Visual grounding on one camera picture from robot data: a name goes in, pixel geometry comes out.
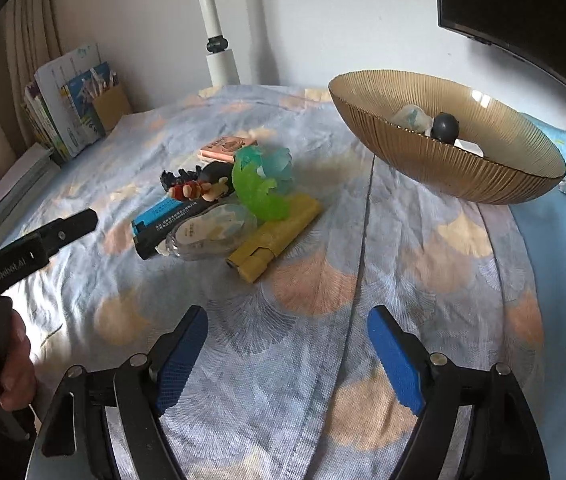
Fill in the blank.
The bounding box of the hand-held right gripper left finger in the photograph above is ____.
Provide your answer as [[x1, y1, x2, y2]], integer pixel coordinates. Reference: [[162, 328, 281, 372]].
[[28, 305, 209, 480]]

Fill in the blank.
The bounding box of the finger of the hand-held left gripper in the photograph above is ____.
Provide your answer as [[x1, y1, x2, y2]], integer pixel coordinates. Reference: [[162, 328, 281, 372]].
[[38, 208, 99, 261]]

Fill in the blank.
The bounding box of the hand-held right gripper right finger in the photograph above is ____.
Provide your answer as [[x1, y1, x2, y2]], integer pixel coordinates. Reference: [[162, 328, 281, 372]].
[[368, 305, 551, 480]]

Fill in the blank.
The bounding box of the black and blue marker box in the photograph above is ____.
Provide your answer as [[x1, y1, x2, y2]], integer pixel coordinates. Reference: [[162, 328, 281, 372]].
[[132, 192, 224, 260]]

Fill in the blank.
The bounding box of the black toy figure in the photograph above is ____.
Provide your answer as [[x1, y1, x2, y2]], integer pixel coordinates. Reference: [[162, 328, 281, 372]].
[[159, 166, 204, 192]]

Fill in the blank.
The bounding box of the red and brown toy figure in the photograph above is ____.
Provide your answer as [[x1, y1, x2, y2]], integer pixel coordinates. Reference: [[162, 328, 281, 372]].
[[165, 176, 231, 205]]

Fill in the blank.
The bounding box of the yellow rectangular case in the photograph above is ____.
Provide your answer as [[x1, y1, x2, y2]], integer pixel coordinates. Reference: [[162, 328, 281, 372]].
[[226, 194, 323, 282]]

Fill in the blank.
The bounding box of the green translucent plastic toy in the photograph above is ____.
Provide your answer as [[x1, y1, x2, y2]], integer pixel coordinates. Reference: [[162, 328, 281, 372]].
[[231, 149, 294, 223]]

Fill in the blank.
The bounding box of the amber ribbed glass bowl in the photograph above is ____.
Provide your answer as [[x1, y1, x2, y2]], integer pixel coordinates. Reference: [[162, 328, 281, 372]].
[[328, 71, 566, 205]]

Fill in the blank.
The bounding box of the person's left hand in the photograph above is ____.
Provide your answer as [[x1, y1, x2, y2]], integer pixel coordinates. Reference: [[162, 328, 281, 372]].
[[0, 309, 37, 409]]

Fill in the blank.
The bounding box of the stack of papers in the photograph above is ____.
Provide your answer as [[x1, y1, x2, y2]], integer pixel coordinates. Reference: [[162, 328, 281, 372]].
[[0, 142, 61, 250]]

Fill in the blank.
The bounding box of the printed bed sheet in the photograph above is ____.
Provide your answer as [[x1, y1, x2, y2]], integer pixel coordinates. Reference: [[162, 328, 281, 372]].
[[0, 84, 546, 480]]

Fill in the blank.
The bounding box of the row of upright books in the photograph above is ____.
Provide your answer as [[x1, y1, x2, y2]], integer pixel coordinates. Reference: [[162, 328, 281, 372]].
[[23, 42, 124, 163]]

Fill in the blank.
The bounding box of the cardboard pen holder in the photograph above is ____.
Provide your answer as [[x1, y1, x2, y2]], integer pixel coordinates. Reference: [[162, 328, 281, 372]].
[[90, 82, 134, 133]]

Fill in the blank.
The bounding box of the black oval object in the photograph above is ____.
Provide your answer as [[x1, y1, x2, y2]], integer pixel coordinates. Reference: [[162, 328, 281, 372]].
[[198, 161, 236, 196]]

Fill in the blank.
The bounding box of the orange card box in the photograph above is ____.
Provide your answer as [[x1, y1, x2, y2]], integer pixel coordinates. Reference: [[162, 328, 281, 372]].
[[198, 135, 259, 163]]

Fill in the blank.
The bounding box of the blue mat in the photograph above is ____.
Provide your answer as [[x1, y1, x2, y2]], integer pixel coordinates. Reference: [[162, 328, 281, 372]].
[[510, 115, 566, 321]]

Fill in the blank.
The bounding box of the beige curtain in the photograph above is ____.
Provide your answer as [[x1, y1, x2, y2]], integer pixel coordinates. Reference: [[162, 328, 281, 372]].
[[0, 0, 71, 156]]

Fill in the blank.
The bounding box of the teal translucent plastic toy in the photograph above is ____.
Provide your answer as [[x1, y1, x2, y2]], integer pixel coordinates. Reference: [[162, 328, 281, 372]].
[[240, 145, 295, 196]]

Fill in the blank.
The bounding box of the black ball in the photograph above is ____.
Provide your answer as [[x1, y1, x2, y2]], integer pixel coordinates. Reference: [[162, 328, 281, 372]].
[[430, 112, 460, 142]]

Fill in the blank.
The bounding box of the clear plastic item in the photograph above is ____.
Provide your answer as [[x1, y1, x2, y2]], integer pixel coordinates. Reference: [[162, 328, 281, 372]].
[[393, 104, 434, 135]]

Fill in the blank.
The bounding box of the white desk lamp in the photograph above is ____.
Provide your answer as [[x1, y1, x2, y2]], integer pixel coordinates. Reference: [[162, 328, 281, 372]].
[[98, 0, 241, 87]]

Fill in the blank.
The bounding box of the blue printed packet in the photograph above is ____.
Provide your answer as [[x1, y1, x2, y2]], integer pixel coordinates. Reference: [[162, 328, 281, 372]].
[[533, 115, 566, 181]]

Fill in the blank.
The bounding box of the black monitor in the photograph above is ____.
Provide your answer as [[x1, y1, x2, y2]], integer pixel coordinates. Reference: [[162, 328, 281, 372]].
[[433, 0, 566, 126]]

